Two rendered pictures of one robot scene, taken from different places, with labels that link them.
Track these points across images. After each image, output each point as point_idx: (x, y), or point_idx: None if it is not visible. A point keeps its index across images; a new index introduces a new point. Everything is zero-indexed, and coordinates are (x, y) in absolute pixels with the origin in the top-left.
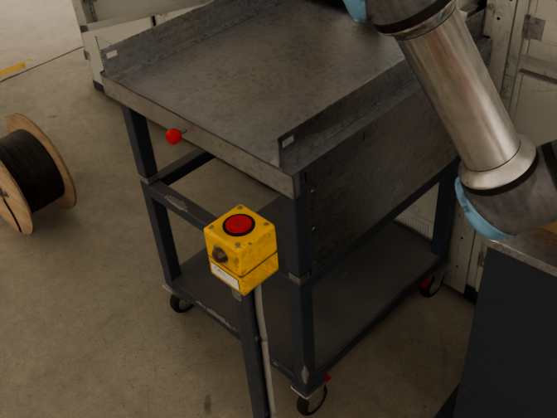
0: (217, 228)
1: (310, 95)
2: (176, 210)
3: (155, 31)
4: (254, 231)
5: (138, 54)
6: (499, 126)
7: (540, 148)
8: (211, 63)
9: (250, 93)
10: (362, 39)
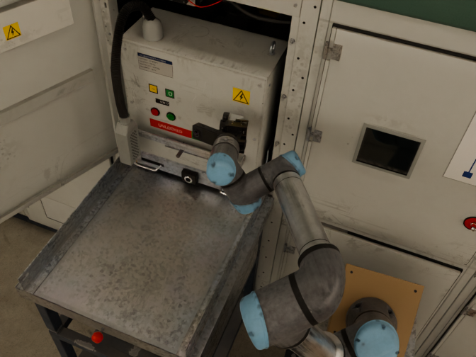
0: None
1: (180, 279)
2: (86, 349)
3: (49, 244)
4: None
5: (41, 263)
6: (328, 352)
7: (343, 339)
8: (98, 258)
9: (139, 285)
10: (194, 210)
